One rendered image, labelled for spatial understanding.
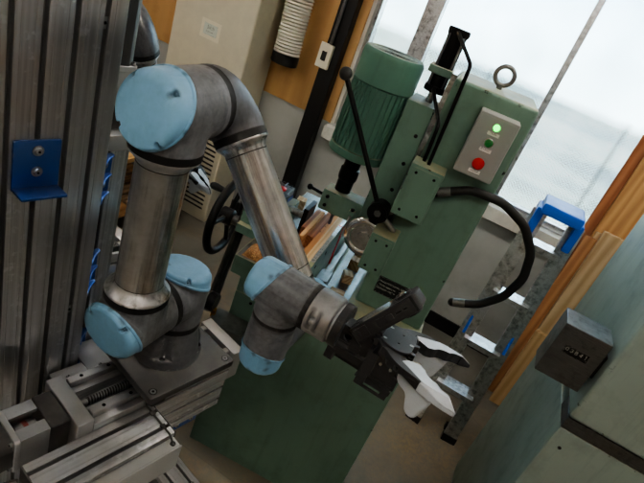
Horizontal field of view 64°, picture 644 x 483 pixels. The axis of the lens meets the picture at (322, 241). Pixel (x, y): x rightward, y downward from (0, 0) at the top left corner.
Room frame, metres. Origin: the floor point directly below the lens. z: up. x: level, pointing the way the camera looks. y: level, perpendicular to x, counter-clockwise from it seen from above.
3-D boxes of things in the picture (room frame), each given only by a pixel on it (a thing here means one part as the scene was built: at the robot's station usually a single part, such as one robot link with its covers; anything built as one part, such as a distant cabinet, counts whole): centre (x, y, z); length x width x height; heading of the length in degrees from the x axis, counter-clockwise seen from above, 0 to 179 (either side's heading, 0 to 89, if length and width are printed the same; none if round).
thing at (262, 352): (0.68, 0.02, 1.12); 0.11 x 0.08 x 0.11; 163
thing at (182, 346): (0.87, 0.24, 0.87); 0.15 x 0.15 x 0.10
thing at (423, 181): (1.32, -0.19, 1.23); 0.09 x 0.08 x 0.15; 82
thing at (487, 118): (1.32, -0.30, 1.40); 0.10 x 0.06 x 0.16; 82
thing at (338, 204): (1.50, -0.02, 1.03); 0.14 x 0.07 x 0.09; 82
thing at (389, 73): (1.50, 0.00, 1.35); 0.18 x 0.18 x 0.31
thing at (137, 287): (0.74, 0.28, 1.19); 0.15 x 0.12 x 0.55; 163
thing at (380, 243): (1.32, -0.16, 1.02); 0.09 x 0.07 x 0.12; 172
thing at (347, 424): (1.49, -0.12, 0.36); 0.58 x 0.45 x 0.71; 82
